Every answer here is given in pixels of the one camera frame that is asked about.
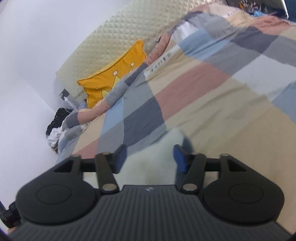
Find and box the yellow crown cushion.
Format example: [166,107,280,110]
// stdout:
[77,39,146,108]

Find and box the pile of black white clothes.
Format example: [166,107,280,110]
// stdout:
[46,108,72,149]

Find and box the cluttered blue desk tray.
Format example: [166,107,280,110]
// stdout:
[226,0,289,19]

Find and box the cream quilted headboard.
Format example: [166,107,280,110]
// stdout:
[56,1,209,98]

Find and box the patchwork checkered quilt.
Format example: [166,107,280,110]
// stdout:
[59,5,295,232]

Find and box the person's left hand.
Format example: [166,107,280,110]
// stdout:
[7,227,17,235]

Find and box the grey water bottle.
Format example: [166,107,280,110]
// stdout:
[59,89,80,109]

